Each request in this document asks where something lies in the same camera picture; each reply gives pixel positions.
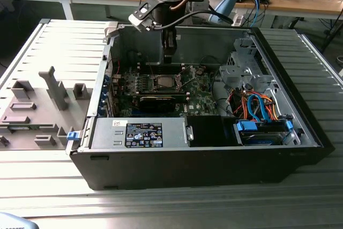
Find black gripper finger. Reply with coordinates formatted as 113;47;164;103
161;29;170;53
165;30;179;65

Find metal socket cover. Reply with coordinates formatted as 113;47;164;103
175;66;200;89

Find CPU with silver top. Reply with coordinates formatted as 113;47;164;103
156;76;175;88

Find RAM slot white clips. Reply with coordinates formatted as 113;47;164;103
137;64;184;68
137;68;185;72

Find CPU socket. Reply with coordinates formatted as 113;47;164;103
153;74;183;92

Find green motherboard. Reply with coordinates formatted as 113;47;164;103
111;64;219;119

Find black graphics card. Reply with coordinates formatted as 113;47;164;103
138;94;177;114

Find small white device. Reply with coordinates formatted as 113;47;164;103
232;11;244;27

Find metal drive cage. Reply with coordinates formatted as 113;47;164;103
218;37;274;93

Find grey power supply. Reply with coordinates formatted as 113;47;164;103
90;117;188;149

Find black PC case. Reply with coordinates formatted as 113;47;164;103
65;21;335;191

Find hard disk in blue carrier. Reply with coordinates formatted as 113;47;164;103
232;120;295;147

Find blue case latch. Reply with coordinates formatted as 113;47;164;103
66;131;81;142

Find grey parts rack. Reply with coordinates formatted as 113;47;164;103
0;65;95;152

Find grey rounded device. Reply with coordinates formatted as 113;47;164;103
0;212;37;229

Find brown short cable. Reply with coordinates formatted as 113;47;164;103
171;0;191;12

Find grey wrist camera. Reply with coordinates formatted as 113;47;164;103
187;0;210;11
128;1;161;33

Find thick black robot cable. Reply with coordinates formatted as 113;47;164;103
149;10;234;31

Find blue wire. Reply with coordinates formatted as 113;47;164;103
245;93;271;123

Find orange wire bundle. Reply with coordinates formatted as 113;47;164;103
230;90;280;122

